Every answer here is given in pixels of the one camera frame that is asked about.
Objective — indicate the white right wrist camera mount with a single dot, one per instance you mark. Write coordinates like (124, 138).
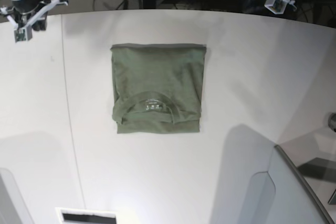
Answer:
(37, 23)

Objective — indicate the white label with black bar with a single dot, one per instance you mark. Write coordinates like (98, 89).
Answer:
(71, 215)

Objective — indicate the green t-shirt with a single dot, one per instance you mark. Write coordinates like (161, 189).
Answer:
(157, 88)

